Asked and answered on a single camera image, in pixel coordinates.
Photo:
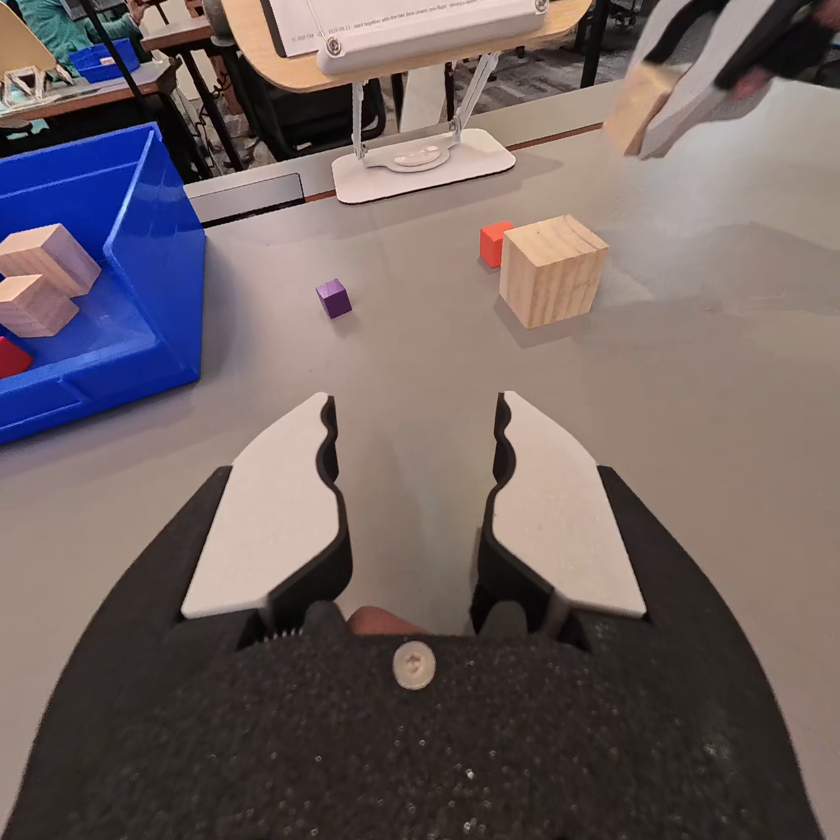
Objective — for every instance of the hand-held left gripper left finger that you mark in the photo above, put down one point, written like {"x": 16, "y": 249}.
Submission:
{"x": 263, "y": 525}

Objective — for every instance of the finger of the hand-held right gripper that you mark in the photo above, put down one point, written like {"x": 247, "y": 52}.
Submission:
{"x": 709, "y": 85}
{"x": 670, "y": 33}

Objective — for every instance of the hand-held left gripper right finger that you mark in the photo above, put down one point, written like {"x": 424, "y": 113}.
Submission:
{"x": 567, "y": 525}

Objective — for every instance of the medium wooden cube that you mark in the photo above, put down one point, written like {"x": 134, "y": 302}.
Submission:
{"x": 637, "y": 108}
{"x": 33, "y": 305}

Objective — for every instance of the purple wooden cube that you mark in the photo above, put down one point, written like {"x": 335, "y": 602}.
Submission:
{"x": 334, "y": 298}

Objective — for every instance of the large wooden cube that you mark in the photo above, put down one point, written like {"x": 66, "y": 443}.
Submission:
{"x": 551, "y": 273}
{"x": 50, "y": 256}

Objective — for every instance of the blue plastic bin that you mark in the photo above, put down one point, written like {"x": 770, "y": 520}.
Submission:
{"x": 158, "y": 289}

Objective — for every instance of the red wooden cube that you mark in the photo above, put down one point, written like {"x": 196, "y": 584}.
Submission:
{"x": 13, "y": 357}
{"x": 492, "y": 244}

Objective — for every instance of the person's right hand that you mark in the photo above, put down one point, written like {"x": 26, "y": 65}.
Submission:
{"x": 759, "y": 85}

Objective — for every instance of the white instruction sheet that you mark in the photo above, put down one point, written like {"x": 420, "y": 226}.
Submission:
{"x": 394, "y": 16}

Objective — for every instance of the white folding stand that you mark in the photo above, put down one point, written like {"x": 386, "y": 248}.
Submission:
{"x": 420, "y": 171}

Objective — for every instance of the black office chair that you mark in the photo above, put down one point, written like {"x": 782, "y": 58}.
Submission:
{"x": 302, "y": 118}

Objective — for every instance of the brown wooden desk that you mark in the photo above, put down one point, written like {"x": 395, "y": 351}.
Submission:
{"x": 92, "y": 95}

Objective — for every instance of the small blue bin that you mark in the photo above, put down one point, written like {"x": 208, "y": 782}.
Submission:
{"x": 105, "y": 61}

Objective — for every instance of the pale board on stand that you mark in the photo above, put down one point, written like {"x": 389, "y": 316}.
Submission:
{"x": 20, "y": 53}

